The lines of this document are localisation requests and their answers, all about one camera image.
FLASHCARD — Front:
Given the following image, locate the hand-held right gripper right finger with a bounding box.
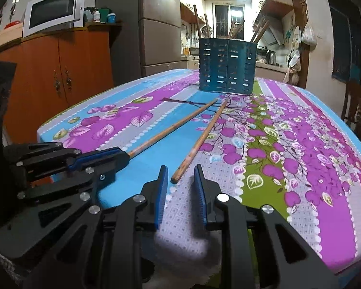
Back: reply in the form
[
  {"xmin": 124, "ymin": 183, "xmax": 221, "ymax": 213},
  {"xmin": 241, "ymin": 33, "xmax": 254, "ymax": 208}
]
[{"xmin": 193, "ymin": 164, "xmax": 339, "ymax": 289}]

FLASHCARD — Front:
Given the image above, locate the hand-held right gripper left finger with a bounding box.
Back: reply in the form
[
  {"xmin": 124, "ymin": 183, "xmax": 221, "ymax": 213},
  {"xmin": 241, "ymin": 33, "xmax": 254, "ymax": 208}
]
[{"xmin": 24, "ymin": 165, "xmax": 169, "ymax": 289}]

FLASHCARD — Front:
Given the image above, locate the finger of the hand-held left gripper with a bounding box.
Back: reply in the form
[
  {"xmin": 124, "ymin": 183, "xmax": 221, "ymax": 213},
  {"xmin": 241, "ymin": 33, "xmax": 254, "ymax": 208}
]
[
  {"xmin": 0, "ymin": 153, "xmax": 130, "ymax": 261},
  {"xmin": 3, "ymin": 142, "xmax": 122, "ymax": 183}
]

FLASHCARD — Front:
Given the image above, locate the long brown wooden chopstick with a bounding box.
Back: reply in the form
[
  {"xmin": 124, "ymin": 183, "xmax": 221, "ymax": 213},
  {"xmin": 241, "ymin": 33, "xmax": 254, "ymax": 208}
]
[
  {"xmin": 171, "ymin": 99, "xmax": 228, "ymax": 185},
  {"xmin": 128, "ymin": 99, "xmax": 219, "ymax": 159}
]

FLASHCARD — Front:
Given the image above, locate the teal perforated utensil holder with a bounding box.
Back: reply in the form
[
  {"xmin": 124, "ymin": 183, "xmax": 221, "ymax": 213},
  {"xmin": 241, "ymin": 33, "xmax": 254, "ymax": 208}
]
[{"xmin": 198, "ymin": 38, "xmax": 258, "ymax": 94}]

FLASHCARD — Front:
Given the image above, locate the bunch of wooden chopsticks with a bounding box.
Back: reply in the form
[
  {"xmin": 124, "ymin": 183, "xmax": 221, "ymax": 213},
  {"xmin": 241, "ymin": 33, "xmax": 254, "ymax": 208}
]
[{"xmin": 193, "ymin": 4, "xmax": 270, "ymax": 44}]

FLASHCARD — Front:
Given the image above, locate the orange wooden cabinet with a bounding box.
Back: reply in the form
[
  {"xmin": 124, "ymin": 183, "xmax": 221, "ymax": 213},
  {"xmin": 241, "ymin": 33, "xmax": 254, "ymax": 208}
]
[{"xmin": 0, "ymin": 21, "xmax": 122, "ymax": 145}]

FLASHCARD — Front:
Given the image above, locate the floral striped tablecloth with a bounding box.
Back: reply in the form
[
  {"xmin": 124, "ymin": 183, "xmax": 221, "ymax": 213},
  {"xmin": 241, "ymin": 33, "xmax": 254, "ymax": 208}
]
[{"xmin": 36, "ymin": 69, "xmax": 361, "ymax": 289}]

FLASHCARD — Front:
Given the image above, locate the white microwave oven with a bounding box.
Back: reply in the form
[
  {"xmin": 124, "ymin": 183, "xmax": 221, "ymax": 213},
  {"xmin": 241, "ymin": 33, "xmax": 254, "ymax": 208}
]
[{"xmin": 22, "ymin": 0, "xmax": 84, "ymax": 39}]

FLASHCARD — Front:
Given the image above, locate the grey refrigerator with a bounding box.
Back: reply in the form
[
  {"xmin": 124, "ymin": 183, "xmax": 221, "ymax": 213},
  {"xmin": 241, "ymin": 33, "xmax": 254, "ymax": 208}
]
[{"xmin": 95, "ymin": 0, "xmax": 182, "ymax": 79}]

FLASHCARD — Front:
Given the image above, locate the kitchen window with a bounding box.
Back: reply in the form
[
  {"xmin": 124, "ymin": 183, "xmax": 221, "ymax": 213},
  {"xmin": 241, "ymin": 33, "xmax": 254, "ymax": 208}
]
[{"xmin": 213, "ymin": 4, "xmax": 245, "ymax": 39}]

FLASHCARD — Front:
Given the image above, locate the metal range hood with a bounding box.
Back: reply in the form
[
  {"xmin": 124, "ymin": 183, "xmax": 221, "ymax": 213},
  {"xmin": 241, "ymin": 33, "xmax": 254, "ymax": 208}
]
[{"xmin": 254, "ymin": 16, "xmax": 285, "ymax": 47}]

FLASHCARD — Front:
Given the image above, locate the dark wooden chair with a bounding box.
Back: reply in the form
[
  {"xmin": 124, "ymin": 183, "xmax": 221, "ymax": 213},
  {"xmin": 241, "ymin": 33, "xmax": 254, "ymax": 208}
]
[{"xmin": 341, "ymin": 81, "xmax": 361, "ymax": 127}]

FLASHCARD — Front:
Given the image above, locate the white hanging plastic bag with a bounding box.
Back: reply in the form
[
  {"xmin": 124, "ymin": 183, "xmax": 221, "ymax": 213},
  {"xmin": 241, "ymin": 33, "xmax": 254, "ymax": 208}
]
[{"xmin": 301, "ymin": 21, "xmax": 318, "ymax": 47}]

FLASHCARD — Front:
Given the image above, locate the dark glass door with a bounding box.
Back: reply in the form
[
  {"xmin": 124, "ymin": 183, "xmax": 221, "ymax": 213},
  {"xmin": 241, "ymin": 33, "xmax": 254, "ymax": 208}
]
[{"xmin": 329, "ymin": 4, "xmax": 361, "ymax": 82}]

